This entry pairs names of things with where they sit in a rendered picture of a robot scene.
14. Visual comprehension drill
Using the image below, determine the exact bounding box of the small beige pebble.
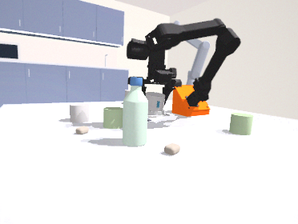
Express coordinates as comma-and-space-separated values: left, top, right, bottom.
75, 126, 89, 135
164, 143, 180, 155

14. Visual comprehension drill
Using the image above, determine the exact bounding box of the white cylinder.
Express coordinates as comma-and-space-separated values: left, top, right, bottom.
70, 103, 89, 123

